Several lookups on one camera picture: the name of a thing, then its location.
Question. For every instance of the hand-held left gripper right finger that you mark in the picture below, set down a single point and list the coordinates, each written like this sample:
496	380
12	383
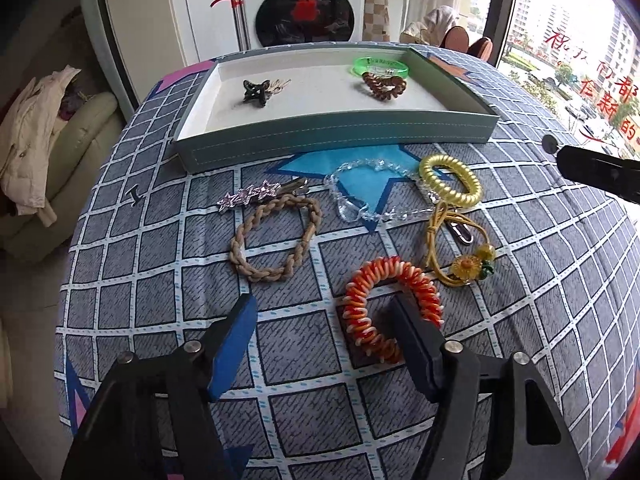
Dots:
417	355

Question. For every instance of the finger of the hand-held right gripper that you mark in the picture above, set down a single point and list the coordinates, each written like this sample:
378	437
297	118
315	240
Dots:
595	167

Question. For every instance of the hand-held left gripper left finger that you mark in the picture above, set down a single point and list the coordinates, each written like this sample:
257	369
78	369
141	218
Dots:
232	345

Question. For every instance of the green translucent bangle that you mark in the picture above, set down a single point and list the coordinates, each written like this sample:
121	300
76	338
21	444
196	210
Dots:
362	66

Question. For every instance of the black claw hair clip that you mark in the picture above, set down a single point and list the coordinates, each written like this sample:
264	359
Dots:
255	91

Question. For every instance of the grey-green jewelry tray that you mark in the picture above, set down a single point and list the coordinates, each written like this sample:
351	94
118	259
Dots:
320	95

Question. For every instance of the grey checked star tablecloth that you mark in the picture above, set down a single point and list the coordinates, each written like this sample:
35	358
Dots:
310	420

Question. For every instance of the silver star hair clip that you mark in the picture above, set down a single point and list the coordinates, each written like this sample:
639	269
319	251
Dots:
247	195

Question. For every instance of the beige cloth on chair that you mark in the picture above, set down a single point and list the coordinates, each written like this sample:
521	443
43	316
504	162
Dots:
435	22

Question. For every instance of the pale green sofa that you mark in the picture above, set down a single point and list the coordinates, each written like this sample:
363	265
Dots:
85	140

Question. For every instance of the cream padded coat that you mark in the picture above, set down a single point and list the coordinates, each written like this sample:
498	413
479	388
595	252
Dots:
30	140

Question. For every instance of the white washing machine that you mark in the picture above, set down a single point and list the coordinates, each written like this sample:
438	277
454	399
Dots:
305	5

